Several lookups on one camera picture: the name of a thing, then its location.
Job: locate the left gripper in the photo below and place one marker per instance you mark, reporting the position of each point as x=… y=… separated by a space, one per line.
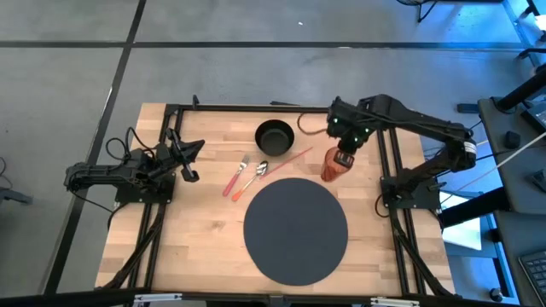
x=190 y=175

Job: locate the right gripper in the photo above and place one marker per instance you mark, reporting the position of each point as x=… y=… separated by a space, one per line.
x=347 y=128

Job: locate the orange transparent cup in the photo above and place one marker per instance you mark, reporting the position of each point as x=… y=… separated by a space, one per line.
x=330 y=170

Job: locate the thin red chopstick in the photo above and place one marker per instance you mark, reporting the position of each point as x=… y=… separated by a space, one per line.
x=294 y=158

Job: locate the black bowl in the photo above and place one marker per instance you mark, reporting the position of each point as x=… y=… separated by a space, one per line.
x=274 y=143

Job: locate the round dark grey placemat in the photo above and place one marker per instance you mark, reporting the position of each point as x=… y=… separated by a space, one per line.
x=295 y=239

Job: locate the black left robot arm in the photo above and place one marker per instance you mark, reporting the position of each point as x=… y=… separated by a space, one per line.
x=106 y=172

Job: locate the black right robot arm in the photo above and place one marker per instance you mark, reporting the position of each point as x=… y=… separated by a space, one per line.
x=426 y=123

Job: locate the small black floor box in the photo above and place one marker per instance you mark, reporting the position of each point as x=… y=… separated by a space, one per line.
x=468 y=108

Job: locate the black desk beam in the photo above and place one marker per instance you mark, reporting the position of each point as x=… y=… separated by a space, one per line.
x=473 y=207

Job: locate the white sheet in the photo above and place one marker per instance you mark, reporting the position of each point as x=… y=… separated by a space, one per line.
x=462 y=234

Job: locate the grey desk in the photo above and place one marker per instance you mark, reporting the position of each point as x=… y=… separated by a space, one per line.
x=512 y=239
x=495 y=128

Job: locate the black computer mouse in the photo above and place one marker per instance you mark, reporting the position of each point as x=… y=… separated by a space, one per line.
x=512 y=140

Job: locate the grey chair leg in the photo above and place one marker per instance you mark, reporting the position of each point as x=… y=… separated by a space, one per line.
x=13 y=196

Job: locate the black monitor pole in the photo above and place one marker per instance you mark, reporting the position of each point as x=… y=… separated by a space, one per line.
x=522 y=90

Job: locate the small black desk device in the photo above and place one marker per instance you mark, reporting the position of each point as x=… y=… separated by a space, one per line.
x=539 y=180

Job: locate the dark laptop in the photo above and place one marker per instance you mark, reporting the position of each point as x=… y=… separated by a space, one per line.
x=538 y=115

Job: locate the black round knob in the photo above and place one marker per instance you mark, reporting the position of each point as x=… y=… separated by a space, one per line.
x=496 y=295

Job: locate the black office chair base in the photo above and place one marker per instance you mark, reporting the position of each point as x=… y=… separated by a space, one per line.
x=531 y=52

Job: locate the black keyboard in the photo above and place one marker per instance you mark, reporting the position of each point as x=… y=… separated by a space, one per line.
x=535 y=270

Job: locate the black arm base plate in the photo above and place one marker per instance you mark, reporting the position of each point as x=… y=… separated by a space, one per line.
x=145 y=197
x=431 y=204

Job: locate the black aluminium table frame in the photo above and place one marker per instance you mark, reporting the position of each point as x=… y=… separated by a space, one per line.
x=256 y=109

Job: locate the silver aluminium bracket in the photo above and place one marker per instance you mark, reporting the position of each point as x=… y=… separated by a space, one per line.
x=394 y=302
x=158 y=297

